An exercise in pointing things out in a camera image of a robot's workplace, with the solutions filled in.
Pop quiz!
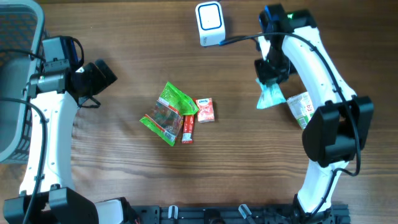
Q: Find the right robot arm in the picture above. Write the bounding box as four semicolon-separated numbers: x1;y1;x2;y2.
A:
254;4;374;223

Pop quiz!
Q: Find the cup noodle container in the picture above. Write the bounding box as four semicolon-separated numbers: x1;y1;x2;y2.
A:
287;91;315;129

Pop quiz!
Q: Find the light blue tissue pack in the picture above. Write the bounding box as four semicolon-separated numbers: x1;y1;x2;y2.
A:
256;78;286;110

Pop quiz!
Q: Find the green gummy candy bag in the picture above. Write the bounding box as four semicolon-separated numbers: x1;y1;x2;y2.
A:
139;82;198;146

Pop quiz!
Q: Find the orange small carton box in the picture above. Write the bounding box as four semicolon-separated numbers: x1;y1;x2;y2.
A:
195;98;215;123

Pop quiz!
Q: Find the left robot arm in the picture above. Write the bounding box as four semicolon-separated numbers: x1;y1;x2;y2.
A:
3;35;139;223

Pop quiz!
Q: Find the right camera black cable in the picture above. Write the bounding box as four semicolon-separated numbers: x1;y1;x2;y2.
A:
218;32;362;218

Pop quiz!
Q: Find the grey plastic shopping basket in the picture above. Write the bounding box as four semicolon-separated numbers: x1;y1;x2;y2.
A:
1;0;48;164

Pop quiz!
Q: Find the left camera black cable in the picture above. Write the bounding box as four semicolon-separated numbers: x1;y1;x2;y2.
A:
0;48;49;224

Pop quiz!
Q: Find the white barcode scanner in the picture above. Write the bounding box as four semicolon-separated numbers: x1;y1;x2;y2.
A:
195;1;226;47

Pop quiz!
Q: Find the camera black cable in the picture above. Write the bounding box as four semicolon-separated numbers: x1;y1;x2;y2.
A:
0;48;49;224
218;32;362;218

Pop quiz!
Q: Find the red snack bar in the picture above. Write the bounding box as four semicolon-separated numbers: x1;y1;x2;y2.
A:
182;115;195;144

